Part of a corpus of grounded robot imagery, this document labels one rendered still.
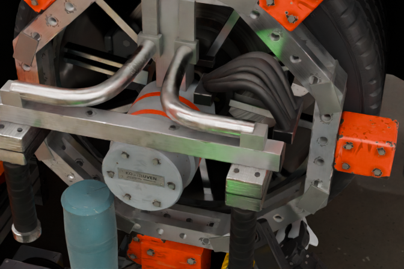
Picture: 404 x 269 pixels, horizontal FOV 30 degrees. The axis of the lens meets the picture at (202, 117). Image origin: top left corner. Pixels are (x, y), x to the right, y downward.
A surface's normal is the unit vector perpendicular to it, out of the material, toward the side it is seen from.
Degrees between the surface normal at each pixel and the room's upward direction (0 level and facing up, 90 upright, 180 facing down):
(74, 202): 0
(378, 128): 0
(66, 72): 87
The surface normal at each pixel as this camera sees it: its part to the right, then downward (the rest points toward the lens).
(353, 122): 0.01, -0.81
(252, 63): -0.24, -0.21
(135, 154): -0.27, 0.56
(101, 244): 0.49, 0.51
